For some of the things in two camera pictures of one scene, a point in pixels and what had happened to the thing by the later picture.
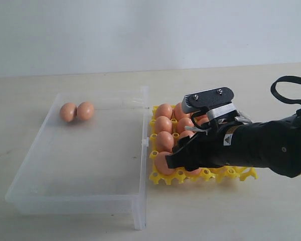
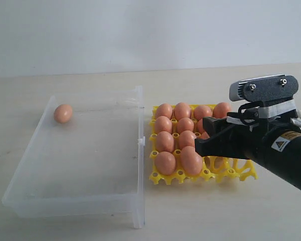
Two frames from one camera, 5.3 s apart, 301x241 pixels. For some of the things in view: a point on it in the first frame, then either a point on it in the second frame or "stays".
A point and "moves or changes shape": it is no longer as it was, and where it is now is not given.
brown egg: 162,164 stays
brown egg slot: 164,109 stays
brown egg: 85,110 moves or changes shape
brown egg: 163,123 stays
